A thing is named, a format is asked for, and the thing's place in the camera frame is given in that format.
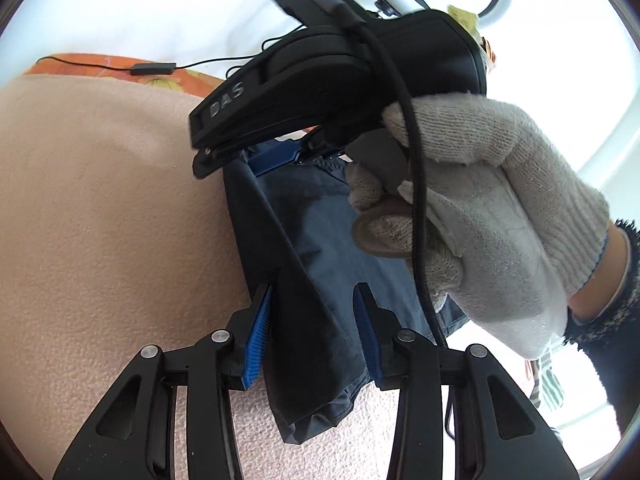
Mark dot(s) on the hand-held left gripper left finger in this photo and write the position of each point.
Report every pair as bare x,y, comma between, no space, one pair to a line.
257,335

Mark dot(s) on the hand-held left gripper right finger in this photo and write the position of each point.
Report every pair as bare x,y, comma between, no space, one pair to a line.
365,330

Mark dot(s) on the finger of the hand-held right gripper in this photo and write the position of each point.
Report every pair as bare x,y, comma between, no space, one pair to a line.
272,158

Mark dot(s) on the black pants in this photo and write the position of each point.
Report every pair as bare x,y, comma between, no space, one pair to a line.
310,240

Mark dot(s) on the person's right hand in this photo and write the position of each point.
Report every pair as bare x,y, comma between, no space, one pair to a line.
500,200

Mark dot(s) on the orange patterned cloth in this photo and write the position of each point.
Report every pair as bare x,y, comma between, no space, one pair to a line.
487,52

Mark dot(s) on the green patterned pillow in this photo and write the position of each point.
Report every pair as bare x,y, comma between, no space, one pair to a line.
550,385

